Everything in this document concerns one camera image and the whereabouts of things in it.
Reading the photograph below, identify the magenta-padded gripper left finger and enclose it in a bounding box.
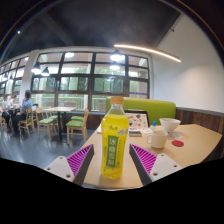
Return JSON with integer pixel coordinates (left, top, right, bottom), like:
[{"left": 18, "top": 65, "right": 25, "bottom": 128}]
[{"left": 43, "top": 143, "right": 95, "bottom": 187}]

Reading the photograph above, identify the yellow drink bottle green label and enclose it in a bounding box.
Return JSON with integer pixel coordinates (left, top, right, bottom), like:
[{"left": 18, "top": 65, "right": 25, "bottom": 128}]
[{"left": 100, "top": 96, "right": 130, "bottom": 180}]

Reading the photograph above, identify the flat round red coaster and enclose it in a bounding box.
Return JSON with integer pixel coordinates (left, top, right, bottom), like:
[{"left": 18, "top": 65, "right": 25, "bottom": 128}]
[{"left": 171, "top": 139, "right": 185, "bottom": 148}]

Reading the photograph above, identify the long curved ceiling light strip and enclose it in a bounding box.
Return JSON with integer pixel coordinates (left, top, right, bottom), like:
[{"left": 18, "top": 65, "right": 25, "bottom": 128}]
[{"left": 113, "top": 43, "right": 182, "bottom": 63}]

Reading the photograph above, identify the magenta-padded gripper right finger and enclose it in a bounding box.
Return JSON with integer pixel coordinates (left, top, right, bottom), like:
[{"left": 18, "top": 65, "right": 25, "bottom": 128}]
[{"left": 128, "top": 143, "right": 184, "bottom": 186}]

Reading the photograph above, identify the group of wooden green-seat chairs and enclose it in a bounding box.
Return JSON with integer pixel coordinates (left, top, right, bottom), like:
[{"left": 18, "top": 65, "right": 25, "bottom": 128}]
[{"left": 0, "top": 107, "right": 90, "bottom": 145}]

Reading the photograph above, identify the green upholstered bench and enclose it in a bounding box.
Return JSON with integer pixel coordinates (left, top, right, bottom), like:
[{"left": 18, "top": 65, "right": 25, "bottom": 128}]
[{"left": 105, "top": 96, "right": 177, "bottom": 126}]

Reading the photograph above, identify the person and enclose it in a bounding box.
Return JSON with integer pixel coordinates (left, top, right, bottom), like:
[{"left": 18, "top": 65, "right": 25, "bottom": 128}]
[
  {"left": 11, "top": 89, "right": 33, "bottom": 134},
  {"left": 1, "top": 98, "right": 12, "bottom": 125},
  {"left": 9, "top": 94, "right": 18, "bottom": 108}
]

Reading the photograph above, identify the white bowl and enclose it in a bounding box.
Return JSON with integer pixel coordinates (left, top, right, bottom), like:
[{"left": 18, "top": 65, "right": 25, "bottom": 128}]
[{"left": 159, "top": 117, "right": 182, "bottom": 134}]

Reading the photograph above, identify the small dark box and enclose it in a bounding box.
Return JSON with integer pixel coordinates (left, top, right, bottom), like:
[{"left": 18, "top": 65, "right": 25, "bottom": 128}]
[{"left": 128, "top": 129, "right": 143, "bottom": 138}]

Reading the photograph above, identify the white mug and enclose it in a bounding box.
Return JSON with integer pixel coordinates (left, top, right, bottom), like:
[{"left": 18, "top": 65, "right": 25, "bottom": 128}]
[{"left": 146, "top": 130, "right": 169, "bottom": 149}]

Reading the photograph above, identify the group of pendant ceiling lamps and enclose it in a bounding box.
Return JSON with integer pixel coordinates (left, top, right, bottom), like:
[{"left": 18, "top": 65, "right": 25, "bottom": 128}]
[{"left": 0, "top": 49, "right": 126, "bottom": 81}]

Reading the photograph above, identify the large dark-framed window front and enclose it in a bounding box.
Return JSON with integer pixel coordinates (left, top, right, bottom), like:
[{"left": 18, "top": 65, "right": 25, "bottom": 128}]
[{"left": 0, "top": 51, "right": 150, "bottom": 113}]

